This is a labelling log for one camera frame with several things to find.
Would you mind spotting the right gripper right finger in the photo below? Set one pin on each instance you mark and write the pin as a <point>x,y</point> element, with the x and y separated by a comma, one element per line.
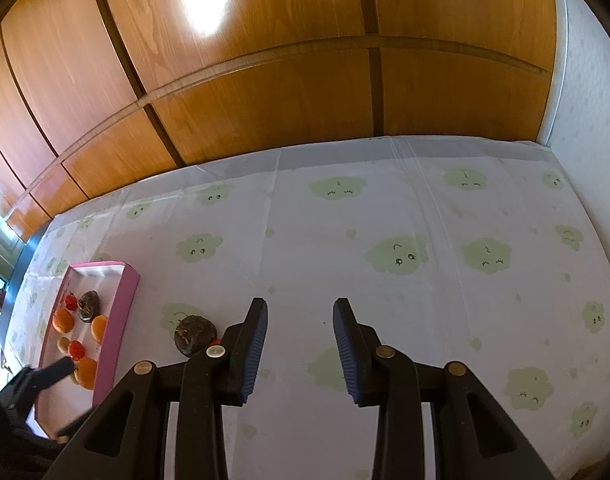
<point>431,418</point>

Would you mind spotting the wooden wall cabinet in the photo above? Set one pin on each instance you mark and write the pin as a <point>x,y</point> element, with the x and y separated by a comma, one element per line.
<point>98,94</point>

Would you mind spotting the small orange tangerine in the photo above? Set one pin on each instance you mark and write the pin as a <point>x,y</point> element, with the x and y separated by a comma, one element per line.
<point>98,328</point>

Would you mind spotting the dark brown fruit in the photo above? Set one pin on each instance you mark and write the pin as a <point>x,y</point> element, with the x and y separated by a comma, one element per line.
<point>193,334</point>
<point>89,306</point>

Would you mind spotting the white cloud-print tablecloth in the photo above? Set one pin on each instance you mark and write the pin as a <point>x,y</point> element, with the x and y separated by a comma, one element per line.
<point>452,249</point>

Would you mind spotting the pink cardboard tray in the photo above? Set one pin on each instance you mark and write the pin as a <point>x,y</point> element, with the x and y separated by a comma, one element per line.
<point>116,283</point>

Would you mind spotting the green-brown fruit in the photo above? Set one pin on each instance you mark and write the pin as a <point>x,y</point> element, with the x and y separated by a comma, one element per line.
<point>63,345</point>

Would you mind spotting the dark brown fruit on cloth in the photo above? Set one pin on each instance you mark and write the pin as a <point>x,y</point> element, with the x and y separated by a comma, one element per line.
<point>193,334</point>

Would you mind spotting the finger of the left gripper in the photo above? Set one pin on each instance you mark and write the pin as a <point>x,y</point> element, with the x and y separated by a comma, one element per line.
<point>40,379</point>

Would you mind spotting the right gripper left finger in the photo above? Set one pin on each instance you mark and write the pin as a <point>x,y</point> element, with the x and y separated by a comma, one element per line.
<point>124,437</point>

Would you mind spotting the orange with stem top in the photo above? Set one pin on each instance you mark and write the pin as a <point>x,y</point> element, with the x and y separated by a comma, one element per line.
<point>62,321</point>

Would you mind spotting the orange with long stem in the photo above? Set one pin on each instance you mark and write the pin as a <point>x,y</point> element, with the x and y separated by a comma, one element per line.
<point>85,372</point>

